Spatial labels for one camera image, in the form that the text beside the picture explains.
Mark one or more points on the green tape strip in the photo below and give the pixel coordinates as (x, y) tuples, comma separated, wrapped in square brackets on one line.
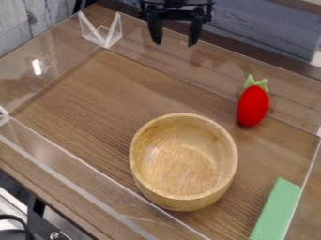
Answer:
[(274, 217)]

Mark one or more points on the wooden bowl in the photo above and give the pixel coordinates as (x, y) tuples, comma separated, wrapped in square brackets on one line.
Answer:
[(183, 160)]

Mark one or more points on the red plush strawberry toy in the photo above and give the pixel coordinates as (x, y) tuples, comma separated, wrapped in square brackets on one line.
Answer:
[(253, 102)]

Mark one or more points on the clear acrylic front wall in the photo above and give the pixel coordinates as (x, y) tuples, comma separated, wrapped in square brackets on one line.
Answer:
[(107, 210)]

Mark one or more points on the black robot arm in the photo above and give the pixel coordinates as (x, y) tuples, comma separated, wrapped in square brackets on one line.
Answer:
[(194, 11)]

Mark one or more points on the black table clamp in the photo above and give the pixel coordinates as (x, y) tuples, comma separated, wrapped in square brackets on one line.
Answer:
[(41, 229)]

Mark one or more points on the clear acrylic corner bracket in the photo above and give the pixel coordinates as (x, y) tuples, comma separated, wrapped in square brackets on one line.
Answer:
[(103, 36)]

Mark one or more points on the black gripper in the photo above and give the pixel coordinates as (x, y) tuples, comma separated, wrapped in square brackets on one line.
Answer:
[(186, 10)]

